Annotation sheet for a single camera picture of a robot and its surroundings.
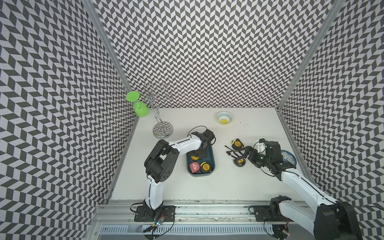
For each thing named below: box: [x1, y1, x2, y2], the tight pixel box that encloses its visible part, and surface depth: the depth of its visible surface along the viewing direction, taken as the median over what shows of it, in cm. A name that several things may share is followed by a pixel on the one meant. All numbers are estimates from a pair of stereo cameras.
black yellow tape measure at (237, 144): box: [231, 138, 244, 150], surface depth 98 cm
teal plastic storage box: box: [186, 144, 216, 177], surface depth 87 cm
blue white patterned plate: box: [281, 150, 297, 166], surface depth 91 cm
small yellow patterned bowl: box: [216, 111, 233, 125], surface depth 113 cm
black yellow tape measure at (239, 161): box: [233, 156, 246, 167], surface depth 89 cm
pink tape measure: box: [189, 162, 200, 173], surface depth 88 cm
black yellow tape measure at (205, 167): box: [200, 161, 212, 173], surface depth 86 cm
